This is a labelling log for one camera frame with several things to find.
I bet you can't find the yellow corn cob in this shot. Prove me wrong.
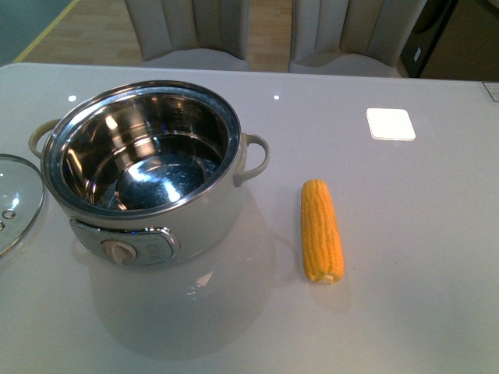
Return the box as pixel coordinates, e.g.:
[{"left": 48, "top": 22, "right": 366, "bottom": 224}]
[{"left": 300, "top": 179, "right": 345, "bottom": 284}]

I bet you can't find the glass pot lid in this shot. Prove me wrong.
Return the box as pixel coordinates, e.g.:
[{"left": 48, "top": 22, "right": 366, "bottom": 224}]
[{"left": 0, "top": 153, "right": 45, "bottom": 258}]

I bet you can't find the cream electric cooking pot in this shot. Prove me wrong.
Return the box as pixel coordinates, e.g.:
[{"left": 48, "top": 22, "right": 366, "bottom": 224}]
[{"left": 28, "top": 80, "right": 270, "bottom": 266}]

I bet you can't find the beige chair left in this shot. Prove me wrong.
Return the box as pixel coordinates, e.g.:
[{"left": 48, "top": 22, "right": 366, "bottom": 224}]
[{"left": 126, "top": 0, "right": 250, "bottom": 71}]

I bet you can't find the beige chair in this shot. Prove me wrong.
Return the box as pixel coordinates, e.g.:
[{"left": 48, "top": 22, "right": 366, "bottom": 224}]
[
  {"left": 288, "top": 0, "right": 426, "bottom": 78},
  {"left": 126, "top": 0, "right": 250, "bottom": 71}
]

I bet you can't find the beige chair right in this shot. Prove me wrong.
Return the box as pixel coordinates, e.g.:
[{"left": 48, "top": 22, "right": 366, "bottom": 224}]
[{"left": 288, "top": 0, "right": 426, "bottom": 78}]

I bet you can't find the table label sticker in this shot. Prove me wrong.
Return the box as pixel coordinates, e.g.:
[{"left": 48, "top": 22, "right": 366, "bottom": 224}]
[{"left": 483, "top": 81, "right": 499, "bottom": 102}]

